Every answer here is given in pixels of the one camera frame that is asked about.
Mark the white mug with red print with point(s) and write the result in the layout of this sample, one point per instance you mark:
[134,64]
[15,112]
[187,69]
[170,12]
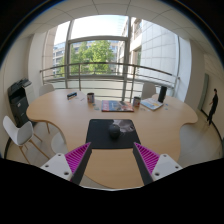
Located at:
[136,101]

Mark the black office printer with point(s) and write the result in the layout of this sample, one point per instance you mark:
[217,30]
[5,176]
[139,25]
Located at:
[18,100]

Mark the metal balcony railing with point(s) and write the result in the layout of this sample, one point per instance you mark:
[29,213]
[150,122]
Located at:
[79,75]

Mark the grey door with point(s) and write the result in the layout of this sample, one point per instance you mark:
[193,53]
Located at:
[203,91]

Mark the light blue and yellow book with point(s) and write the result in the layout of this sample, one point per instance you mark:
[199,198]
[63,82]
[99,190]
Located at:
[151,104]

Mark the black horse-print mouse pad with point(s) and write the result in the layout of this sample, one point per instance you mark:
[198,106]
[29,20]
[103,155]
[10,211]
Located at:
[98,136]

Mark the person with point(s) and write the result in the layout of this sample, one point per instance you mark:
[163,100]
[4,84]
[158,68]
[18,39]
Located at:
[213,105]

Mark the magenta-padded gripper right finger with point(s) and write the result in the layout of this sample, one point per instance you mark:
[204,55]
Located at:
[163,165]

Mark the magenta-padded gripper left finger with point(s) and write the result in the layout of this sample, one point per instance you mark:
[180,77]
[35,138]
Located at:
[60,165]

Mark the small blue and white cup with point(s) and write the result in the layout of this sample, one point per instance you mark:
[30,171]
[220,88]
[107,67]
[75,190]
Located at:
[90,97]

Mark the black computer mouse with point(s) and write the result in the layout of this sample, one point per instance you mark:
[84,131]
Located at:
[114,131]

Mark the white chair with wooden legs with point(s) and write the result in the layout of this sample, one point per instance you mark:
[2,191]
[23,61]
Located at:
[16,131]

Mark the red magazine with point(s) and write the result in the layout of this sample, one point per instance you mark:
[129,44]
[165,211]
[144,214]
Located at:
[116,106]

